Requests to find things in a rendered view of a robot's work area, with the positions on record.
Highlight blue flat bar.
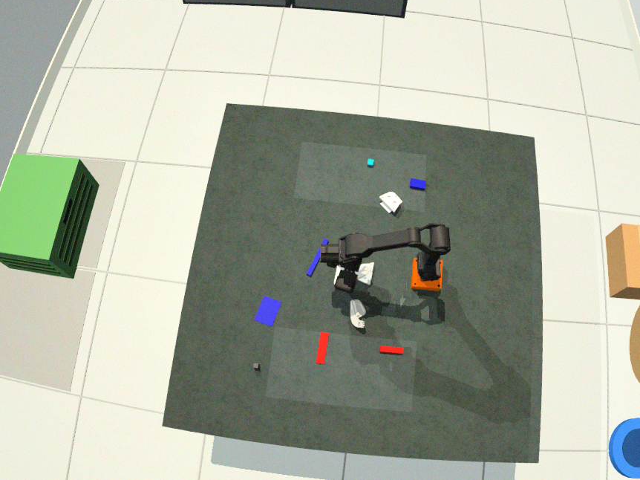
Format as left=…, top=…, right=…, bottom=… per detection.
left=307, top=239, right=328, bottom=276

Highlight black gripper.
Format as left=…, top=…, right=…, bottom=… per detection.
left=334, top=259, right=363, bottom=293

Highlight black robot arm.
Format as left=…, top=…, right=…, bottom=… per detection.
left=320, top=223, right=451, bottom=282

